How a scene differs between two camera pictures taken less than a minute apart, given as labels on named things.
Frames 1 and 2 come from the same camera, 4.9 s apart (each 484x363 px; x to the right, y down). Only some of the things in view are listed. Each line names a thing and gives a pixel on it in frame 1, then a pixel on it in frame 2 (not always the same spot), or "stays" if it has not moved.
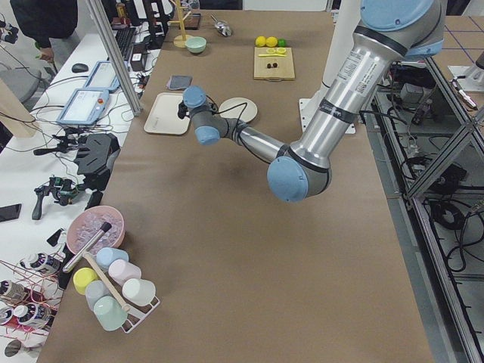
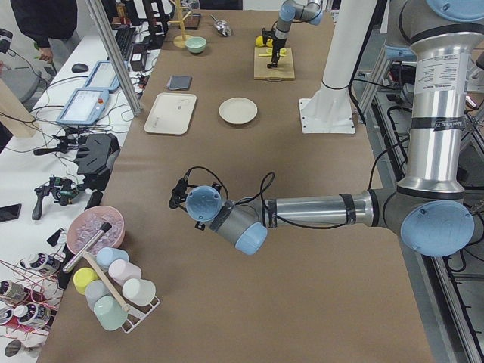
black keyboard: x=124 y=37 stays
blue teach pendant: x=85 y=107 stays
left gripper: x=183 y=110 → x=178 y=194
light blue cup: x=107 y=255 stays
